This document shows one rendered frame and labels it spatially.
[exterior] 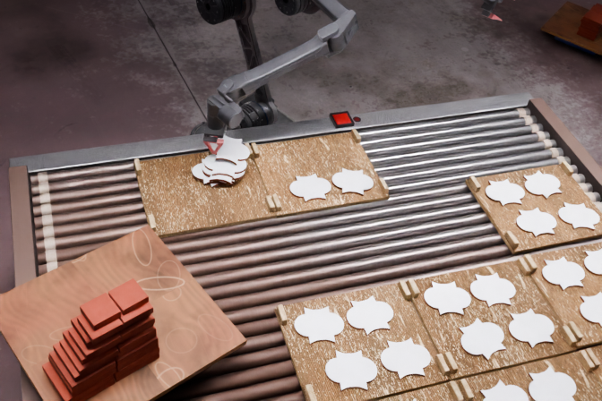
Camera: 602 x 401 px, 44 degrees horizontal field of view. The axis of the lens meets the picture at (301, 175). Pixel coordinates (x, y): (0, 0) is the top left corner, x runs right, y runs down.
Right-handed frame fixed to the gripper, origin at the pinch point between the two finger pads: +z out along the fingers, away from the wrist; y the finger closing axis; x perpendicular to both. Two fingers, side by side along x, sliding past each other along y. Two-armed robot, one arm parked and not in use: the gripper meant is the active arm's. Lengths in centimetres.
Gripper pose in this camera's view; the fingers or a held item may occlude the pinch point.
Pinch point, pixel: (215, 144)
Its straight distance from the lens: 255.3
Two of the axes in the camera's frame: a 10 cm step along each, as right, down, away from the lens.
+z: -0.8, 7.1, 7.0
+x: -9.9, -1.1, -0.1
